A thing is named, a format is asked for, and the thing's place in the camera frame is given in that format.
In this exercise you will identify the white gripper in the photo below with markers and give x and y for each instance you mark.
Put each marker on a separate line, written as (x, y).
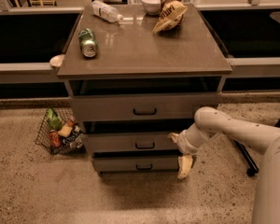
(185, 145)

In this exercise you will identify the grey drawer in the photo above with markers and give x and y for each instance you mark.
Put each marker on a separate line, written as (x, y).
(140, 106)
(127, 142)
(136, 164)

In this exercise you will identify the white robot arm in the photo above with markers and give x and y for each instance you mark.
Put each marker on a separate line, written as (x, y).
(264, 139)

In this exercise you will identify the grey drawer cabinet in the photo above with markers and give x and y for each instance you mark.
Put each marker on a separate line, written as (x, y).
(133, 60)

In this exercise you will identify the grey bottom drawer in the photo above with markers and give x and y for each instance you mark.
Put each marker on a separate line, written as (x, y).
(136, 164)

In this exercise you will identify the grey top drawer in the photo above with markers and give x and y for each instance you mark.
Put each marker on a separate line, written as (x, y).
(140, 106)

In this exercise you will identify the dark blue snack bag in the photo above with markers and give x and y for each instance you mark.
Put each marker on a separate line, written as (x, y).
(74, 139)

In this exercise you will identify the black wheeled stand base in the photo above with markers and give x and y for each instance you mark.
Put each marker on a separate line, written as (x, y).
(252, 169)

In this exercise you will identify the yellow packet in basket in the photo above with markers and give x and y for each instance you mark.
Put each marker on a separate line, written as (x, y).
(65, 131)

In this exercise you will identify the green chip bag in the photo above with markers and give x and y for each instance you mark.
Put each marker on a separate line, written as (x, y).
(53, 119)

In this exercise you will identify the yellow chip bag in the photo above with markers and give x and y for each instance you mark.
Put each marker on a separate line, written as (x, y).
(170, 16)

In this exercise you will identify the green soda can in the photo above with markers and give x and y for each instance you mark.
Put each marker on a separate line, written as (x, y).
(87, 42)

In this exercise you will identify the white bowl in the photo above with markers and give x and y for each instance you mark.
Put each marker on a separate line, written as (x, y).
(152, 7)

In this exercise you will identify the small round beige disc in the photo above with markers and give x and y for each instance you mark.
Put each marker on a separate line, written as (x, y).
(57, 60)

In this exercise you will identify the clear plastic water bottle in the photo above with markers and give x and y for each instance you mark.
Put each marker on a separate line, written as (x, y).
(106, 12)

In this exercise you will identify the black wire basket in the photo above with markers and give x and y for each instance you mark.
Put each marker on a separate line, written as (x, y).
(42, 138)

